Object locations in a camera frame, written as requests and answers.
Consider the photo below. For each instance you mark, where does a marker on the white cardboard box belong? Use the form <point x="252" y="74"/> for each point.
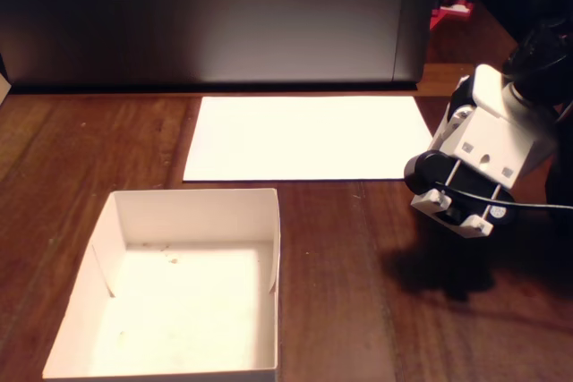
<point x="179" y="310"/>

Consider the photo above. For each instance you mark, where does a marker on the red plastic clamp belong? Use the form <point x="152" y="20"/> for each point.
<point x="452" y="13"/>

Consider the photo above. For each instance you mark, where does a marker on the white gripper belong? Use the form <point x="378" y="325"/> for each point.
<point x="451" y="211"/>

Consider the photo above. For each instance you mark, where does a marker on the white card edge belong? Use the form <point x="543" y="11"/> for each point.
<point x="3" y="87"/>

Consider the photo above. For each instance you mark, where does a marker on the white paper sheet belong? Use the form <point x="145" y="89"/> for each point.
<point x="304" y="140"/>

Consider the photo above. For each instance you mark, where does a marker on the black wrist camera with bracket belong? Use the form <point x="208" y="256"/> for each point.
<point x="425" y="172"/>

